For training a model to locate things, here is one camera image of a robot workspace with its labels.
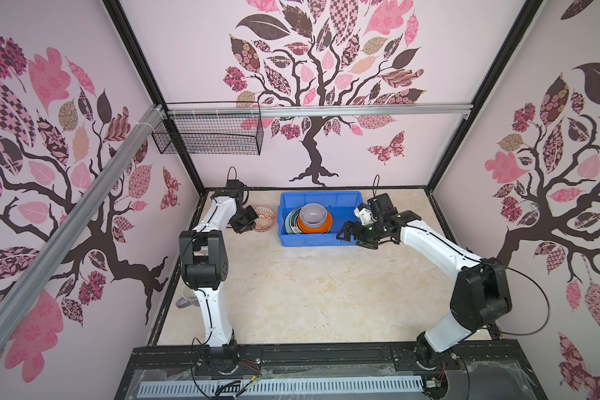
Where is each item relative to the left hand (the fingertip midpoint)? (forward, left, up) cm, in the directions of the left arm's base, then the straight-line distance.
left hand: (254, 226), depth 96 cm
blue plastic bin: (+20, -37, -10) cm, 44 cm away
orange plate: (+1, -28, -3) cm, 29 cm away
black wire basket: (+29, +17, +26) cm, 42 cm away
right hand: (-9, -35, +7) cm, 37 cm away
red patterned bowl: (+4, -4, -2) cm, 6 cm away
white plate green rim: (+5, -14, -4) cm, 16 cm away
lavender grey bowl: (+6, -24, -1) cm, 24 cm away
